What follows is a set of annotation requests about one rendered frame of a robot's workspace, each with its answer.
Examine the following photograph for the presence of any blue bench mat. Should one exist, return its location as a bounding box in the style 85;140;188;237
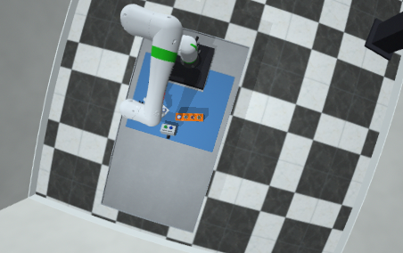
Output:
126;53;234;152

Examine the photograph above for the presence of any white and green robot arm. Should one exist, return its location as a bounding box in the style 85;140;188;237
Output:
119;4;202;127

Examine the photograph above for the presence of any orange tube rack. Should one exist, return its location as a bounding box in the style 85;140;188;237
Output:
176;113;203;121

